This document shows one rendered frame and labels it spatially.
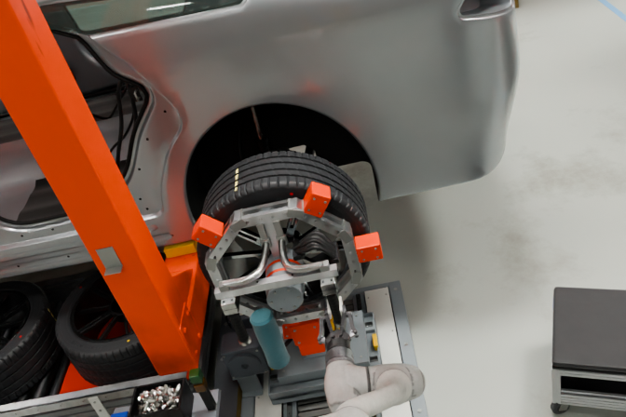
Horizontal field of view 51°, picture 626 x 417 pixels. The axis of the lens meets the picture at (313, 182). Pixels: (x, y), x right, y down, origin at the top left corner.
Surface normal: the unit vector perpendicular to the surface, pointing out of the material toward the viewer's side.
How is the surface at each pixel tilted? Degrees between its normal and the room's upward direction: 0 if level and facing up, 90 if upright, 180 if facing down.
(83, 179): 90
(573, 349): 0
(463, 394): 0
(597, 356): 0
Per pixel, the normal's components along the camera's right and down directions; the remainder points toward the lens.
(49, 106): 0.04, 0.56
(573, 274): -0.23, -0.80
